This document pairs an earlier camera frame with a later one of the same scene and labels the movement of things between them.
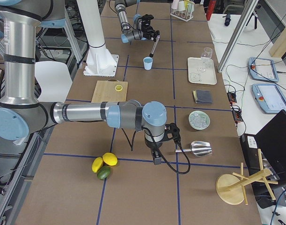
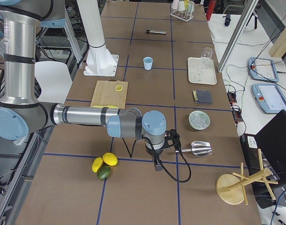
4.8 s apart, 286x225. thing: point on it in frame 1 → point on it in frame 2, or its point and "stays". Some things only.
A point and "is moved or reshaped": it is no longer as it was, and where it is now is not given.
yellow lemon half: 118,87 stays
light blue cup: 148,62 stays
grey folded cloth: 202,96 stays
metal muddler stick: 157,40 is moved or reshaped
